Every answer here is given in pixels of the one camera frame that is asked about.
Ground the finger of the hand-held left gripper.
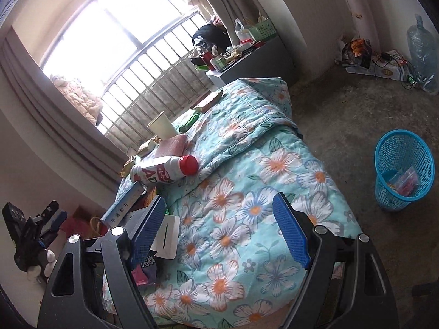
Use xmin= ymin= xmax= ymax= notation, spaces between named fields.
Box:
xmin=34 ymin=200 xmax=60 ymax=227
xmin=43 ymin=211 xmax=68 ymax=239

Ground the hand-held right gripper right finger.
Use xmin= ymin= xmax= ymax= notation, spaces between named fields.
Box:
xmin=272 ymin=192 xmax=400 ymax=329

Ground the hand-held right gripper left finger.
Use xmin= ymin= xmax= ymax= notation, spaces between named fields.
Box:
xmin=37 ymin=195 xmax=167 ymax=329

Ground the blue plastic basket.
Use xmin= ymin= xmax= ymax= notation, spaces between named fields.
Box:
xmin=375 ymin=129 xmax=433 ymax=211

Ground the red bag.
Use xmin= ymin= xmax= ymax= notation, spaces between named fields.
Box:
xmin=60 ymin=206 xmax=110 ymax=240

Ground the blue and white box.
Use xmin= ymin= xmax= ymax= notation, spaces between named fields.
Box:
xmin=99 ymin=181 xmax=146 ymax=228

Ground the purple snack packet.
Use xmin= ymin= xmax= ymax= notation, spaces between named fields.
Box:
xmin=132 ymin=252 xmax=162 ymax=285

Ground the white bottle with red cap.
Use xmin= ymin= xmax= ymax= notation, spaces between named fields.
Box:
xmin=130 ymin=155 xmax=199 ymax=186

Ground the yellowish plastic bag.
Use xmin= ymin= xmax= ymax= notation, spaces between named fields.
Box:
xmin=120 ymin=135 xmax=162 ymax=179

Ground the red packet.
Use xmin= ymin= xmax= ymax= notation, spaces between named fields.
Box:
xmin=156 ymin=134 xmax=193 ymax=158

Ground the grey curtain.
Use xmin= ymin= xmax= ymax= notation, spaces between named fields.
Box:
xmin=0 ymin=38 xmax=138 ymax=192

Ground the white paper cup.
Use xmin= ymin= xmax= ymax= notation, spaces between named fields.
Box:
xmin=147 ymin=110 xmax=179 ymax=139

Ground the green wrapper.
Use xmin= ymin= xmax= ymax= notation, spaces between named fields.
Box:
xmin=178 ymin=111 xmax=201 ymax=132

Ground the quilted beige jacket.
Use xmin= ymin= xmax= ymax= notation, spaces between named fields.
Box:
xmin=51 ymin=73 xmax=103 ymax=124

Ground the colourful snack wrapper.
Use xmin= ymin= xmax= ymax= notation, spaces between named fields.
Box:
xmin=386 ymin=168 xmax=419 ymax=196

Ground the dark brown box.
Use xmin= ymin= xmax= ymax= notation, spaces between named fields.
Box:
xmin=199 ymin=91 xmax=223 ymax=112

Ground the metal window railing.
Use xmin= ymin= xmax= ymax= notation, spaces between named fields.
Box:
xmin=96 ymin=10 xmax=220 ymax=144

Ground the grey bedside table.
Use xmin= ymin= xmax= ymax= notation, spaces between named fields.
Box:
xmin=206 ymin=36 xmax=296 ymax=86

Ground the white flat carton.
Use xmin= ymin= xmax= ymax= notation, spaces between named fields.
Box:
xmin=346 ymin=50 xmax=412 ymax=81

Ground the black and orange snack bag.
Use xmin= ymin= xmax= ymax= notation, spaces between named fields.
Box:
xmin=343 ymin=38 xmax=373 ymax=69

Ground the green storage basket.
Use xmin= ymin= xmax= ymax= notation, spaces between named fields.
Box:
xmin=249 ymin=19 xmax=277 ymax=40

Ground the white plastic jug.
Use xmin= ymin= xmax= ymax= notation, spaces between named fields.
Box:
xmin=234 ymin=19 xmax=251 ymax=43

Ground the large water jug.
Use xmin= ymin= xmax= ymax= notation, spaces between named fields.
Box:
xmin=407 ymin=14 xmax=439 ymax=95

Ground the beige curtain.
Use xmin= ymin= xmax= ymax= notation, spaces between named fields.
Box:
xmin=202 ymin=0 xmax=241 ymax=31

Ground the black cable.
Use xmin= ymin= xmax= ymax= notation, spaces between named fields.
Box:
xmin=372 ymin=51 xmax=417 ymax=83

